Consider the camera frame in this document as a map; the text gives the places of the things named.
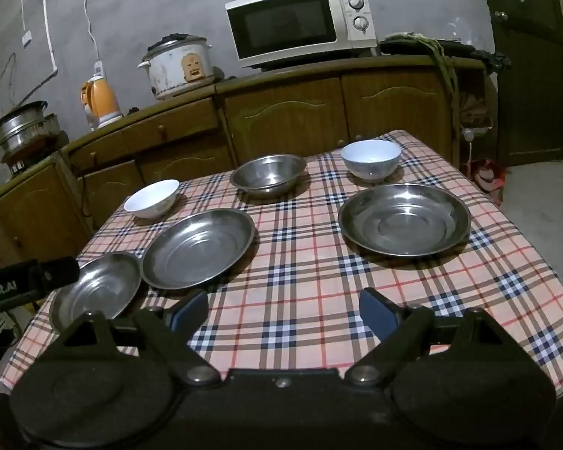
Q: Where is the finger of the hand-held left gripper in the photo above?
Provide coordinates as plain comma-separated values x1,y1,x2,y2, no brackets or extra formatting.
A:
40,257,81,291

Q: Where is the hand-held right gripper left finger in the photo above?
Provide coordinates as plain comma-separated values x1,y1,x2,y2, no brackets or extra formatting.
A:
59,288,222,387

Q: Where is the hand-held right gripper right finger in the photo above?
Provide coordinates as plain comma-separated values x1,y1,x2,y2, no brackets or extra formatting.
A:
343,287,510,386

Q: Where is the large steel bowl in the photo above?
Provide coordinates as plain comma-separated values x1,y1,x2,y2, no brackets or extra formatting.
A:
49,252,142,335
142,208,256,290

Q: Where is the large steel plate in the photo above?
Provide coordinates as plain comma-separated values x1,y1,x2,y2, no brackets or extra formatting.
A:
338,184,472,258

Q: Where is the wide white bowl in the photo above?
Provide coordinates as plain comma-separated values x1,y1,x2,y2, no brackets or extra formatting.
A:
124,179,180,219

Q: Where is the plaid tablecloth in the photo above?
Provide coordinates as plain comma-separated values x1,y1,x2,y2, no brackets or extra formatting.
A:
0,129,563,399

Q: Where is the gas stove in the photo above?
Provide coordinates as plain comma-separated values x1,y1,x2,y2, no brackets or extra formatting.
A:
0,131,69,176

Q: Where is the steel steamer pot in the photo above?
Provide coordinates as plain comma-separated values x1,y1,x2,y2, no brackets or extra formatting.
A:
0,100,59,160

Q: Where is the deep white bowl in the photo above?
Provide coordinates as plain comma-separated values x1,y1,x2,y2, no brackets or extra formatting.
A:
342,139,402,183

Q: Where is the red plastic bag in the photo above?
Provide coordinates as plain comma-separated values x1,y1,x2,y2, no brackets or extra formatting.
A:
468,158,506,194

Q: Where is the orange electric kettle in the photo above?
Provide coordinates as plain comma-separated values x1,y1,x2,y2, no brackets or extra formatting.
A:
80,76,123,131

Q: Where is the wooden kitchen cabinet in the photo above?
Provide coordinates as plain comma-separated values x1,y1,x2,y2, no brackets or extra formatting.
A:
0,54,489,273

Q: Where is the white rice cooker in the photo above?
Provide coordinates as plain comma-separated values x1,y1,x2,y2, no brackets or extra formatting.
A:
138,33,214,100

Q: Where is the dark green door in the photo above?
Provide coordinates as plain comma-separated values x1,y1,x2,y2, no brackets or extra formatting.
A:
477,0,563,167

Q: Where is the dark tool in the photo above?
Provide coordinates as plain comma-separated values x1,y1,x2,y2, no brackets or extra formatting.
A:
473,49,513,75

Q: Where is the white microwave oven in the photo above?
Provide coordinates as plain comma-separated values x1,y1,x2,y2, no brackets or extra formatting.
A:
225,0,378,70

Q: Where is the white wall pipe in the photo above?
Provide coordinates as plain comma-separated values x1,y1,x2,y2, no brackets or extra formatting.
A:
41,0,60,78

